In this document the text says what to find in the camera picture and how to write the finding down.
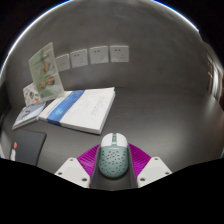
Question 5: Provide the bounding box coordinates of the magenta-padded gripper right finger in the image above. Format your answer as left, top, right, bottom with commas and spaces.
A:
127, 142, 173, 189

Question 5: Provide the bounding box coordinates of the dark framed glass door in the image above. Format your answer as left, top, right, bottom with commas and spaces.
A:
206, 49, 224, 101

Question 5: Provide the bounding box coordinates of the white book with blue stripe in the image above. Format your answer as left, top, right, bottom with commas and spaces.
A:
38, 86, 116, 136

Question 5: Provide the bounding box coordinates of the white card with stickers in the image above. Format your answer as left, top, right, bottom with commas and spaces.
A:
22, 82, 43, 108

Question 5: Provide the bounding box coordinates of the green and white perforated mouse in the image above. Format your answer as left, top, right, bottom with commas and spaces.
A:
97, 132, 130, 179

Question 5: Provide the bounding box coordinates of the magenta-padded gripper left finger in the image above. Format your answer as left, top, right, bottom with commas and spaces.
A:
54, 144, 102, 188

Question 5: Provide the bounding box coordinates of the grey striped cover book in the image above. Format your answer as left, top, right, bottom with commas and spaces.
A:
11, 100, 48, 131

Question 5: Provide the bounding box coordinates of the dark grey mouse pad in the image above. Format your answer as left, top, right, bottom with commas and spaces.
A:
9, 128, 48, 167

